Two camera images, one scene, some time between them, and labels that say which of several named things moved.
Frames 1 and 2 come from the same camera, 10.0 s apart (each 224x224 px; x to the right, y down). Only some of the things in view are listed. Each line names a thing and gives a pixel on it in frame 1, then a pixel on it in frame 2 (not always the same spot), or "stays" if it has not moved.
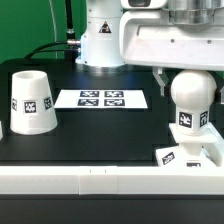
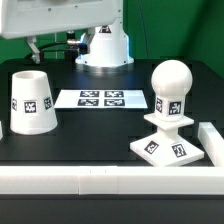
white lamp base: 194,150 -> 166,147
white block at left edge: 1,131 stays
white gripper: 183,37 -> 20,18
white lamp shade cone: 32,110 stays
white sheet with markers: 101,99 stays
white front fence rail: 110,180 stays
